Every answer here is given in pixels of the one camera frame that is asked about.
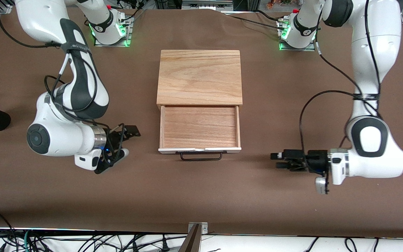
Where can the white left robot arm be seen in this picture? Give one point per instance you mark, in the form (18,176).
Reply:
(373,52)

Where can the wooden drawer cabinet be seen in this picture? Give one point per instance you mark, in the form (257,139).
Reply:
(199,77)

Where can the brown paper table cover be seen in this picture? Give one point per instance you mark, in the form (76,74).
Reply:
(201,196)

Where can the small metal bracket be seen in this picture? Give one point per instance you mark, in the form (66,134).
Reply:
(205,228)

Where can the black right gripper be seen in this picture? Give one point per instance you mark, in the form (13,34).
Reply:
(114,139)

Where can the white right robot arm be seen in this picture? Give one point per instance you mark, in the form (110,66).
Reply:
(47,140)

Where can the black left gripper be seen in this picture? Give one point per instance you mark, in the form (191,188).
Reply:
(315,159)

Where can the wooden drawer with white front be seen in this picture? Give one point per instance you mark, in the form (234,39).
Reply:
(199,127)

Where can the aluminium frame structure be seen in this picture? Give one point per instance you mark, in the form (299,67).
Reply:
(205,5)

